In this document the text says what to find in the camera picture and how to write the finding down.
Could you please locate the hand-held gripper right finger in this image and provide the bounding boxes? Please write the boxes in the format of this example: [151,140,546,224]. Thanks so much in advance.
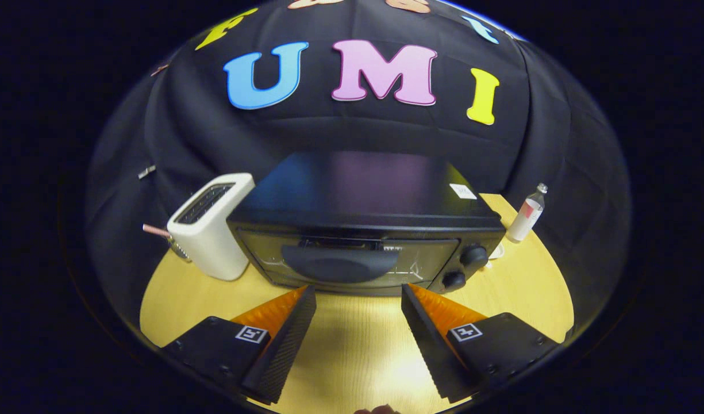
[401,283,559,403]

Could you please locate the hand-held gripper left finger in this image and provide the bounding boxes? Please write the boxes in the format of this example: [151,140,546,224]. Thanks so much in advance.
[162,285,317,405]

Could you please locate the black toaster oven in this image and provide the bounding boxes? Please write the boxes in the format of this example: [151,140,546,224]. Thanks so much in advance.
[226,151,506,297]

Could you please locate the white bread toaster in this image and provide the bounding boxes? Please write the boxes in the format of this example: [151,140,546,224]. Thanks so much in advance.
[167,172,256,281]

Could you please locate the small clear plastic bottle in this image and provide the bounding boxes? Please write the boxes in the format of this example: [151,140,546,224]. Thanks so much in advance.
[506,183,548,243]

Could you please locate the black backdrop cloth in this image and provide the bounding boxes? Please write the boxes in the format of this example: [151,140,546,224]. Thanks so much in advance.
[84,0,634,323]

